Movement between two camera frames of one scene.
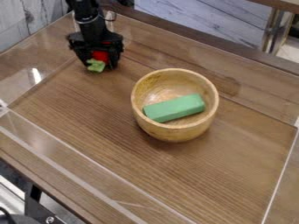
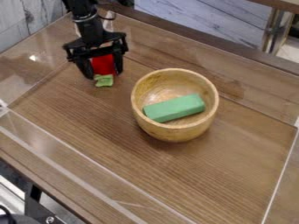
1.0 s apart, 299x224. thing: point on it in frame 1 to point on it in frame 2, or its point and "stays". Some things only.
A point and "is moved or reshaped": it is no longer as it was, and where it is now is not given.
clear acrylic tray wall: (85, 185) stays
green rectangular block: (174, 108) stays
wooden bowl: (174, 103) stays
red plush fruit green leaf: (97, 60) is moved or reshaped
